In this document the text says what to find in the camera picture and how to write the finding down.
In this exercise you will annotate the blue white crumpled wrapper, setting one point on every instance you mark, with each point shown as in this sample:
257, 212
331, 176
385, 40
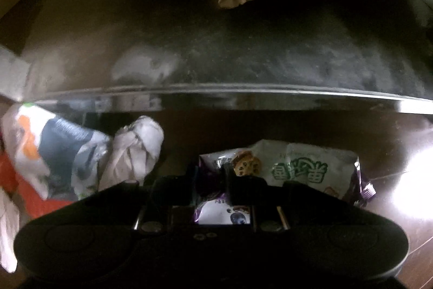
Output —
60, 159

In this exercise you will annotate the crumpled white tissue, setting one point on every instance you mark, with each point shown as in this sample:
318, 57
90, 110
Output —
135, 151

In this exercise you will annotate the orange foam net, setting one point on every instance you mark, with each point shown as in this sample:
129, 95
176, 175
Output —
13, 183

